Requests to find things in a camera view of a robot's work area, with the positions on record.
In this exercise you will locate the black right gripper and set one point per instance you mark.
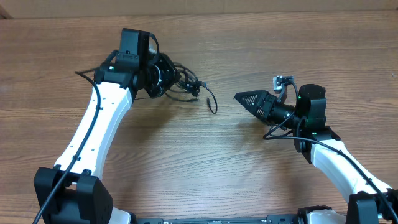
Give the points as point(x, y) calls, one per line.
point(268, 106)

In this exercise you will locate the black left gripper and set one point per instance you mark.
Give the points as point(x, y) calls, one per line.
point(173, 76)

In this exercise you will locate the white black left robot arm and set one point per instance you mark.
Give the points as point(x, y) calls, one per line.
point(72, 190)

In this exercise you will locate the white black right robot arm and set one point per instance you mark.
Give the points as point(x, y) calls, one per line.
point(369, 199)

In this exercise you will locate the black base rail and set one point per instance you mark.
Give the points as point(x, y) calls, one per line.
point(270, 219)

